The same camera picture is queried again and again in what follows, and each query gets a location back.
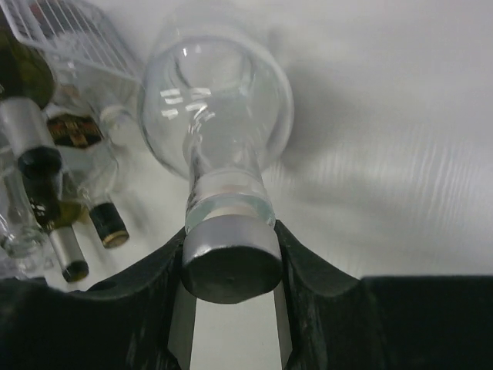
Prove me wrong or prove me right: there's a tall clear wine bottle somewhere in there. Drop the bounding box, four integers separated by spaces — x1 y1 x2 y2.
0 115 51 271

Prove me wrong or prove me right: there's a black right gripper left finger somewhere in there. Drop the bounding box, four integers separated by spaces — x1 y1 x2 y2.
1 230 193 369

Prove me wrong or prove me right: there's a dark green wine bottle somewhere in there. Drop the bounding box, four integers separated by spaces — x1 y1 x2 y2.
22 175 89 283

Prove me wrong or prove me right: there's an olive wine bottle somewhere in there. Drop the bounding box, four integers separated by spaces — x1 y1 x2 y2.
1 16 62 179

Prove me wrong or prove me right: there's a white wire wine rack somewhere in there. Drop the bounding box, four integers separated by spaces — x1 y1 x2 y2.
1 1 142 82

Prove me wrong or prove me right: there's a round clear bottle silver cap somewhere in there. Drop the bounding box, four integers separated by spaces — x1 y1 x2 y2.
138 17 293 304

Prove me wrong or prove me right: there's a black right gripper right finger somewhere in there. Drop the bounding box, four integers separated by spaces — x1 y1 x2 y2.
274 222 492 369

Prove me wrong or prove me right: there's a square clear bottle black cap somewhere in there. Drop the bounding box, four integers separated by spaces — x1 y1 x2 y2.
45 82 132 249

